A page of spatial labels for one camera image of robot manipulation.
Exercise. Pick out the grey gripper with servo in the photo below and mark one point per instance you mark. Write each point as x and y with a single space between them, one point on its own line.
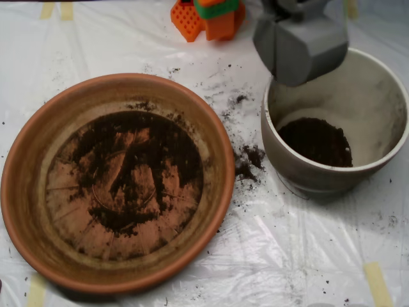
305 52

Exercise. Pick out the dark soil pile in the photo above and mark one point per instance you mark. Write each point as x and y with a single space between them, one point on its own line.
105 140

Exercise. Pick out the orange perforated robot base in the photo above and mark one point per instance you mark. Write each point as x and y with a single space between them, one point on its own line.
220 25

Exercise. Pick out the white ceramic pot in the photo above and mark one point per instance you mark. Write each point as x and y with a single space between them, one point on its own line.
367 112

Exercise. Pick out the terracotta saucer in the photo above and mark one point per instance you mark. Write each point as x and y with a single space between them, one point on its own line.
19 192

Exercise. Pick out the beige masking tape strip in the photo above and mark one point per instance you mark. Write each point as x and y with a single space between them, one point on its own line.
47 11
36 291
352 9
67 11
378 284

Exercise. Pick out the clear plastic sheet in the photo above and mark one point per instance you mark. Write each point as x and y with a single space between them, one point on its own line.
287 240

